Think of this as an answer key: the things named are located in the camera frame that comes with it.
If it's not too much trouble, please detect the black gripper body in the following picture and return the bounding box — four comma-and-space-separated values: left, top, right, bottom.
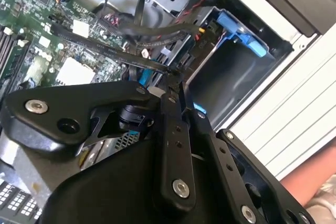
39, 134, 238, 224

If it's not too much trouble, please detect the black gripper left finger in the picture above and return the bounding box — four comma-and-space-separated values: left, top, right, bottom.
0, 74, 197, 214

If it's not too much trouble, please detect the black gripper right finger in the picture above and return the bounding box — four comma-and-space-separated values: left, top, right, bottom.
179, 80, 320, 224

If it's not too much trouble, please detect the black data wire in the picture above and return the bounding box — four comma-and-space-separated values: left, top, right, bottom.
49, 22, 182, 78

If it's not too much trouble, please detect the black sleeved power wire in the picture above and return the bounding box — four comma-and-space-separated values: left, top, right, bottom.
115, 22, 211, 51

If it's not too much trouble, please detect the hard disk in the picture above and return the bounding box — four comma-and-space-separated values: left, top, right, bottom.
188, 6, 270, 59

